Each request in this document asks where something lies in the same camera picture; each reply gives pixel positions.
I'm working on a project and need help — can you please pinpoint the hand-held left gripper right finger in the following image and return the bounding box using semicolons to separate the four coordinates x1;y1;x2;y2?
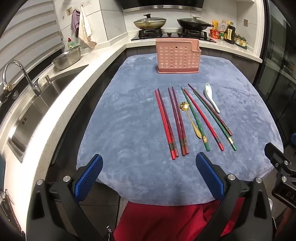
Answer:
195;152;274;241

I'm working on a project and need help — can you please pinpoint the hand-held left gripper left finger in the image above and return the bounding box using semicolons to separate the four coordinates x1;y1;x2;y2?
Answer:
28;153;116;241

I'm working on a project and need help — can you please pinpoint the green chopstick gold band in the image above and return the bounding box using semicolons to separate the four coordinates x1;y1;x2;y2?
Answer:
193;90;237;151
181;87;211;152

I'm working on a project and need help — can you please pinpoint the maroon chopstick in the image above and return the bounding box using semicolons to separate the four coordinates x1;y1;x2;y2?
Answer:
187;83;233;137

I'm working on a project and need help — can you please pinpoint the purple chopstick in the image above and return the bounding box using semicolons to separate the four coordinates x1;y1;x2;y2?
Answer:
171;86;190;155
167;87;186;157

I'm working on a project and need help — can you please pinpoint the white ceramic spoon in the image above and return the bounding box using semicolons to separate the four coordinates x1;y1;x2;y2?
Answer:
205;83;221;114

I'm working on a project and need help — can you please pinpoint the pink perforated utensil holder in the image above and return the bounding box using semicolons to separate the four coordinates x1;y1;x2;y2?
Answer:
155;38;202;75

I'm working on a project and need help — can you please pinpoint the red clothing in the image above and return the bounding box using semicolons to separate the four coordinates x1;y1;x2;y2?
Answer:
113;199;245;241

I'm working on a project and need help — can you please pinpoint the dark red chopstick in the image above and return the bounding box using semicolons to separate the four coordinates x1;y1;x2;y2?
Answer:
157;88;180;158

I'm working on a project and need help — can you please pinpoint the glass sliding door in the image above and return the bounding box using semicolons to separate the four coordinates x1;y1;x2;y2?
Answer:
257;0;296;139

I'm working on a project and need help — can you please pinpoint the gold flower spoon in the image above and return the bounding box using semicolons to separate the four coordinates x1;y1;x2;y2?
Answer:
180;101;202;139

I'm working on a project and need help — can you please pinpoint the blue plush table cloth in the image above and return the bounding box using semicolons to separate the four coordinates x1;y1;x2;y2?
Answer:
76;53;284;207

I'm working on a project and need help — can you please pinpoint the steel sink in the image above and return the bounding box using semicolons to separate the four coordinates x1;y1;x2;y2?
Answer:
7;65;89;163

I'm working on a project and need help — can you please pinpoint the spice jar rack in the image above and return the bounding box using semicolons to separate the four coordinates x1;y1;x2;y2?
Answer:
234;35;248;50

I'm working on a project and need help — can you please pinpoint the chrome faucet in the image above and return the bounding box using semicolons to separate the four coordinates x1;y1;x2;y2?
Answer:
2;60;41;96

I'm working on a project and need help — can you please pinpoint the steel colander bowl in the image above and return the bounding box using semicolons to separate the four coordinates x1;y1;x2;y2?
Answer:
51;45;82;70

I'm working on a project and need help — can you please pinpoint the dark sauce bottle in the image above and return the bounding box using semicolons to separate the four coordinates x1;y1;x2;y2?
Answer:
225;24;236;44

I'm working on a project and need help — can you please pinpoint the black gas stove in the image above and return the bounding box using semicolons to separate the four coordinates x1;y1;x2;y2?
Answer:
131;30;218;42

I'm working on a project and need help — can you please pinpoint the white hanging towel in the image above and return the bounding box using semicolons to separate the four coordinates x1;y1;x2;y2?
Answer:
78;6;97;49

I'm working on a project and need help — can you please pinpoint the black wok with lid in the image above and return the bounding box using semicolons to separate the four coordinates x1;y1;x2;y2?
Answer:
177;15;215;32

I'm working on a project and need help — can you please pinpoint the purple hanging cloth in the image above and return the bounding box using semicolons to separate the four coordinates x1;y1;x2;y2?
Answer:
71;10;81;37

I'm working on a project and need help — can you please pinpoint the white window blind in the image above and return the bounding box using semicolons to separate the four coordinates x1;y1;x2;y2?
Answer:
0;0;64;77

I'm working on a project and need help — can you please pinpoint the grey wok with lid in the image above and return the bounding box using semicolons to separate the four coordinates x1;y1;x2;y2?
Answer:
133;13;167;30

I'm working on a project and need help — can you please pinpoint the range hood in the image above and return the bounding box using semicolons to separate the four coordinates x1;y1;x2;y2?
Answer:
121;0;205;11

